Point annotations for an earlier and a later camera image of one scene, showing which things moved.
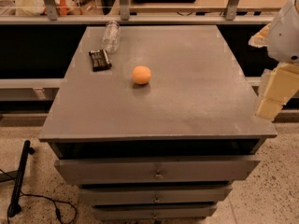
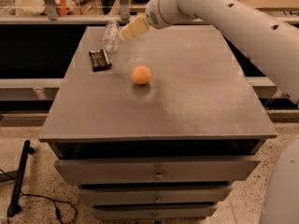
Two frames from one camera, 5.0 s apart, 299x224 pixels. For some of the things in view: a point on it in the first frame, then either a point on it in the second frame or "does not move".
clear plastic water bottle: x=111 y=36 does not move
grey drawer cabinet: x=154 y=122 does not move
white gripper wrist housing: x=285 y=36 to x=156 y=15
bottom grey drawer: x=186 y=212 does not move
